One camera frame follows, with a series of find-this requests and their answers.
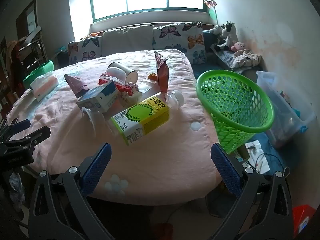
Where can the brown snack packet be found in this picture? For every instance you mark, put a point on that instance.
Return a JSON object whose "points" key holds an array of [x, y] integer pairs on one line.
{"points": [[162, 72]]}

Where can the grey patterned cushion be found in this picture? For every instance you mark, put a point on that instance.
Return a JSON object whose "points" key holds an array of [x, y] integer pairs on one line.
{"points": [[223, 56]]}

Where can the white cushion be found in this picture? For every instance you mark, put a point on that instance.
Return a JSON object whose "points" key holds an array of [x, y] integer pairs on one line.
{"points": [[127, 40]]}

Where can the hanging red clothes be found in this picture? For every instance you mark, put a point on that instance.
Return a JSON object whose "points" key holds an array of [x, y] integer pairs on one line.
{"points": [[16, 60]]}

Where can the red chenille cloth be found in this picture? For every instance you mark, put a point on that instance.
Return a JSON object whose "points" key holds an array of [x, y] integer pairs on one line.
{"points": [[128, 89]]}

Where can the floral patterned cloth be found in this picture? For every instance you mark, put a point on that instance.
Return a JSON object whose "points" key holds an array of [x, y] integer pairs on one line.
{"points": [[246, 58]]}

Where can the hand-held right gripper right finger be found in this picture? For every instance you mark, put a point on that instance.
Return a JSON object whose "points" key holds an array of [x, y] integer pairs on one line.
{"points": [[225, 168]]}

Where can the clear plastic pudding cup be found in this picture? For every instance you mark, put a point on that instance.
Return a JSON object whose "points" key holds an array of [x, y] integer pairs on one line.
{"points": [[115, 74]]}

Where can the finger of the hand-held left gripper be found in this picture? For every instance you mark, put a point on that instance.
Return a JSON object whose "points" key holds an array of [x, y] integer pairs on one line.
{"points": [[18, 127], [37, 136]]}

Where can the black white plush cow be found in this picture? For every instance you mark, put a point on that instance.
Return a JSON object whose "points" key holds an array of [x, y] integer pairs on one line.
{"points": [[228, 33]]}

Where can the clear plastic storage box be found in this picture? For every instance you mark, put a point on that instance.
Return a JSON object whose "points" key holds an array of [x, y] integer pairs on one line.
{"points": [[287, 110]]}

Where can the blue white milk carton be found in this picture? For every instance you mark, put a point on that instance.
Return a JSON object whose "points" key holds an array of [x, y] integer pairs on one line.
{"points": [[100, 97]]}

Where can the yellow green drink carton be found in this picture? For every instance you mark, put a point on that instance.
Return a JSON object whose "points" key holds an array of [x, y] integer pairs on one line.
{"points": [[142, 117]]}

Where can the green plastic bin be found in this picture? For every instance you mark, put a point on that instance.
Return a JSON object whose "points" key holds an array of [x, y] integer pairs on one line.
{"points": [[40, 69]]}

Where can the white paper cup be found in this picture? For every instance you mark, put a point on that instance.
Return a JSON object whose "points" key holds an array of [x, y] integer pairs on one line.
{"points": [[125, 70]]}

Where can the dark wooden frame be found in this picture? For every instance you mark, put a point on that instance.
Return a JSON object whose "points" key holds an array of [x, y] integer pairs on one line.
{"points": [[27, 15]]}

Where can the butterfly print pillow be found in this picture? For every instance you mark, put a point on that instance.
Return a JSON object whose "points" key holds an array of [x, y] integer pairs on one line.
{"points": [[177, 36], [85, 47]]}

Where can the orange windowsill object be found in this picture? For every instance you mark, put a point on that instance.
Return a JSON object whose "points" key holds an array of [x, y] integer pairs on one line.
{"points": [[93, 35]]}

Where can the green plastic basket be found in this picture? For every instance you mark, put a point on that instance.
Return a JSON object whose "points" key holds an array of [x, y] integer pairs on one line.
{"points": [[240, 130]]}

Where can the purple snack packet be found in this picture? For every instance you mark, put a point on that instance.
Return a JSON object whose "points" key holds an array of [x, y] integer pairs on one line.
{"points": [[77, 85]]}

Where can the pink plush toy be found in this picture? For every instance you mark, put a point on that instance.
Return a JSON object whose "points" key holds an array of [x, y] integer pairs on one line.
{"points": [[238, 46]]}

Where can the colourful pinwheel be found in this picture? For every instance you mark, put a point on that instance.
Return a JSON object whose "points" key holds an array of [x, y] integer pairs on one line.
{"points": [[209, 0]]}

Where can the orange wrapper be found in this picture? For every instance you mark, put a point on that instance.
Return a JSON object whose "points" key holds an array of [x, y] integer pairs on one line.
{"points": [[152, 76]]}

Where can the white power strip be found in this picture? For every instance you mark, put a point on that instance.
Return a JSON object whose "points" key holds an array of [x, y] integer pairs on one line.
{"points": [[253, 156]]}

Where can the clear bottle with white cap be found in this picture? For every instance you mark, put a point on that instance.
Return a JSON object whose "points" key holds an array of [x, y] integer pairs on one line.
{"points": [[176, 99]]}

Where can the clear plastic tray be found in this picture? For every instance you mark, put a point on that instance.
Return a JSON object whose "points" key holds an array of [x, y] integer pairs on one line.
{"points": [[145, 86]]}

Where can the grey plush toy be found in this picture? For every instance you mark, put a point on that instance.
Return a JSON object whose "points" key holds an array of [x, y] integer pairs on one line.
{"points": [[216, 30]]}

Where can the red box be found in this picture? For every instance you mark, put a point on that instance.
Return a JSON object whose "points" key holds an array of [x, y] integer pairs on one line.
{"points": [[302, 220]]}

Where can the pink blanket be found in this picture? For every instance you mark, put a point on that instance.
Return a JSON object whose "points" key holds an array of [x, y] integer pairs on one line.
{"points": [[155, 162]]}

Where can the metal shelf rack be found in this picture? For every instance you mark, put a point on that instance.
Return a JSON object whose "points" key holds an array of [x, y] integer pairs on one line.
{"points": [[32, 47]]}

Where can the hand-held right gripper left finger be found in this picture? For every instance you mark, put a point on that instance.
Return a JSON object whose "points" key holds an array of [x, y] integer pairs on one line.
{"points": [[97, 165]]}

